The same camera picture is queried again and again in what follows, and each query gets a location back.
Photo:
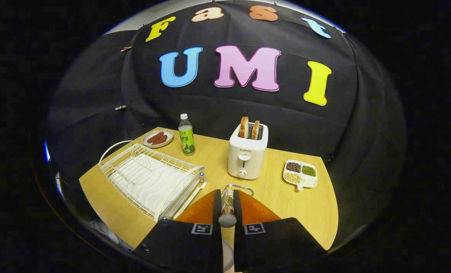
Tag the pink cloth clip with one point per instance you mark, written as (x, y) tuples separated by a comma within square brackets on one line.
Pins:
[(126, 48)]

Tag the black backdrop cloth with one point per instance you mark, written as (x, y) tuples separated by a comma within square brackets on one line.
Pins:
[(225, 102)]

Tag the red meat slice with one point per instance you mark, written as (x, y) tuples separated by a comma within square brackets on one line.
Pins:
[(160, 140), (155, 137)]

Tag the small grey saucer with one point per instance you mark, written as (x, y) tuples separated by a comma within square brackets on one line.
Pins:
[(168, 133)]

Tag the white cloth tag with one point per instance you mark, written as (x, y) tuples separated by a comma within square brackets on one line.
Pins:
[(120, 107)]

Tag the grey round plate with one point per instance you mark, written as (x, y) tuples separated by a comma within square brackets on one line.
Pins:
[(227, 258)]

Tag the white divided bean dish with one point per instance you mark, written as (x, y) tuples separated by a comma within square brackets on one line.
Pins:
[(300, 175)]

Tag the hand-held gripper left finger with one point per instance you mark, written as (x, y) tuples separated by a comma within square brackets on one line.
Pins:
[(179, 246)]

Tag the green label drink bottle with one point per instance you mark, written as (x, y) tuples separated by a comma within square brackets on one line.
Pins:
[(187, 140)]

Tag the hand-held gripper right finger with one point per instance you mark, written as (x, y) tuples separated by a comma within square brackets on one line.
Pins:
[(278, 246)]

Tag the white toaster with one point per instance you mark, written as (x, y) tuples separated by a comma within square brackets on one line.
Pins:
[(246, 163)]

